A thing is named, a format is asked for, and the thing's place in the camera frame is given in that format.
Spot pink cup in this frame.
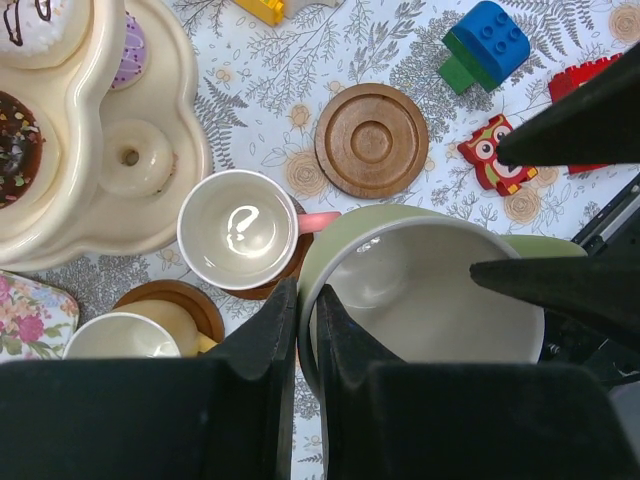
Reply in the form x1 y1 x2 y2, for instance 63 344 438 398
177 169 341 291

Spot chocolate sprinkled donut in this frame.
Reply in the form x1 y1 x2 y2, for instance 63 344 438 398
1 91 62 223

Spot green cup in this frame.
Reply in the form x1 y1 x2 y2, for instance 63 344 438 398
298 204 586 395

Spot blue toy brick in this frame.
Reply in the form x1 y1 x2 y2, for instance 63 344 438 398
451 1 531 85

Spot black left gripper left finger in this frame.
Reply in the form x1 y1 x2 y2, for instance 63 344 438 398
1 278 297 479

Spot yellow toy window block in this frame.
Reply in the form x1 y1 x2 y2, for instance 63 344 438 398
234 0 343 27

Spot floral serving tray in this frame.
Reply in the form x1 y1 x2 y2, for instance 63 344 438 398
0 271 79 362

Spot red owl toy figure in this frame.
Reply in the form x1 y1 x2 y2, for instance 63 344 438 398
457 114 538 197

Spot yellow cup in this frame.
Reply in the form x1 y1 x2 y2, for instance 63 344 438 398
63 300 217 359

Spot green toy brick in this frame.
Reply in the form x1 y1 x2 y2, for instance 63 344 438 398
438 31 499 95

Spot aluminium frame rail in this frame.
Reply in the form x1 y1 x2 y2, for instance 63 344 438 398
572 175 639 256

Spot red toy window block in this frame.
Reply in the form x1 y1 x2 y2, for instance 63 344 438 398
547 52 626 175

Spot purple sprinkled donut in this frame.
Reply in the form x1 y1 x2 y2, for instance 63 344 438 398
110 12 149 90

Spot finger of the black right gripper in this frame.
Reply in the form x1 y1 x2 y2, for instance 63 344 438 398
497 46 639 166
469 256 639 340

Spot white donut chocolate stripes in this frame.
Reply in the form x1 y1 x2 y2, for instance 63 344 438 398
1 0 92 69

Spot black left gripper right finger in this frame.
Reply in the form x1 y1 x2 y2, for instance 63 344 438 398
316 286 639 479

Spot cream three-tier dessert stand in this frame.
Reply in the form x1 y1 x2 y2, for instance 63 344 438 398
1 1 212 272

